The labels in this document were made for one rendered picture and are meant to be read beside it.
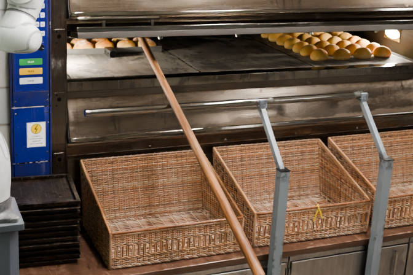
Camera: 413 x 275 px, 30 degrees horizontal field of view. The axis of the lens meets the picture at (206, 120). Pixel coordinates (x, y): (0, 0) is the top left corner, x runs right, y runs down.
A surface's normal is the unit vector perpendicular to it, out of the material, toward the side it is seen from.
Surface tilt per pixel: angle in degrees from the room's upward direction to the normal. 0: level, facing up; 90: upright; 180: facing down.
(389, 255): 90
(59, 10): 90
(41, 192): 0
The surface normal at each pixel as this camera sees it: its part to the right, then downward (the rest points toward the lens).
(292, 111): 0.39, -0.04
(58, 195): 0.06, -0.95
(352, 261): 0.39, 0.30
